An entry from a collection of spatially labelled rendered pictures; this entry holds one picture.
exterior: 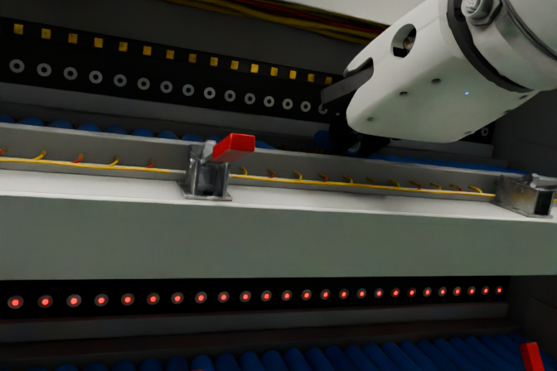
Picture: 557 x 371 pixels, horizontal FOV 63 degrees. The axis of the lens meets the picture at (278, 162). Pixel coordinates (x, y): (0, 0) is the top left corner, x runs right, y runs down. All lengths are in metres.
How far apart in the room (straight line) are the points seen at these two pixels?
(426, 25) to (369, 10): 0.11
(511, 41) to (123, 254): 0.22
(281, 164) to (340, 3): 0.13
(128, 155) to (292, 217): 0.11
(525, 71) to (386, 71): 0.08
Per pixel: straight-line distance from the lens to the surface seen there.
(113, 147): 0.30
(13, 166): 0.30
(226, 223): 0.26
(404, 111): 0.30
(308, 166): 0.33
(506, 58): 0.25
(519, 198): 0.41
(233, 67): 0.45
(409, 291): 0.51
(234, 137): 0.21
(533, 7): 0.24
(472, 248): 0.36
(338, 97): 0.31
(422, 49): 0.26
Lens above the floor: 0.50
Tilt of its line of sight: 12 degrees up
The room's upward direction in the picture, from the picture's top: straight up
